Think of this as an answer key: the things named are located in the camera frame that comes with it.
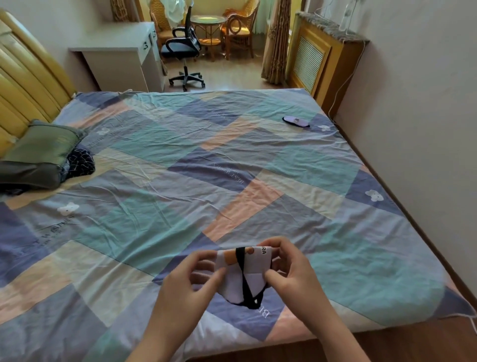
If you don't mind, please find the yellow wooden headboard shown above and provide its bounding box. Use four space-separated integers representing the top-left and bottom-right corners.
0 9 77 157

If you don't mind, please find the black office chair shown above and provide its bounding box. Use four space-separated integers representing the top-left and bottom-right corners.
160 5 206 92

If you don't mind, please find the purple eye mask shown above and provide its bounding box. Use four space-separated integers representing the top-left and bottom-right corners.
282 116 311 128

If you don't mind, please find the clear bottle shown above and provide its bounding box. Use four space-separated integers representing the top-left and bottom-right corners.
338 2 353 32

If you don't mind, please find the white hanging cloth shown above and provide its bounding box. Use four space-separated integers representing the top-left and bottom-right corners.
161 0 187 30

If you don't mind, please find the white desk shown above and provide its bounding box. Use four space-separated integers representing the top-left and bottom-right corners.
68 22 166 93

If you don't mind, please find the white cable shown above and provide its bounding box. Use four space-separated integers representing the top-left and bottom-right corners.
328 40 367 120

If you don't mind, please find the dark patterned cloth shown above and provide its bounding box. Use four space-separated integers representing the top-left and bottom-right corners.
0 148 96 196

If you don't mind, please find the green pillow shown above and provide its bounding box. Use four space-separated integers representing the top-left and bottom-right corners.
0 120 88 190

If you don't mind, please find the person's left hand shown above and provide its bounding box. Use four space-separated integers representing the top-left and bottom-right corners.
154 250 227 333

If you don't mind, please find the white eye mask black strap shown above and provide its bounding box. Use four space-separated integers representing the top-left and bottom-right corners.
215 246 273 310

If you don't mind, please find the brown patterned curtain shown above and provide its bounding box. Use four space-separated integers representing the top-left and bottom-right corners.
261 0 292 86
110 0 129 23

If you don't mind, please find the rattan armchair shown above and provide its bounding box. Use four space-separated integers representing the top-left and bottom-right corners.
149 0 176 51
221 0 261 60

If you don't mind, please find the person's right hand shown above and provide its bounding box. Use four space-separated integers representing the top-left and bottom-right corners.
264 236 330 330

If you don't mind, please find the patchwork bed sheet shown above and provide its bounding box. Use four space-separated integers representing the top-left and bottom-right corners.
0 88 477 362

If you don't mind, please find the wooden radiator cover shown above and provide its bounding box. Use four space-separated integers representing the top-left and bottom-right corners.
288 12 369 119

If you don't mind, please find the person's right forearm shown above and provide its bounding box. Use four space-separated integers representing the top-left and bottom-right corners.
306 313 371 362

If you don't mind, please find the round rattan glass table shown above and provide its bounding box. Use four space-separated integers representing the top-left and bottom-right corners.
190 15 227 61

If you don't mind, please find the person's left forearm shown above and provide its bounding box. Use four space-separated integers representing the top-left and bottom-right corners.
126 317 196 362

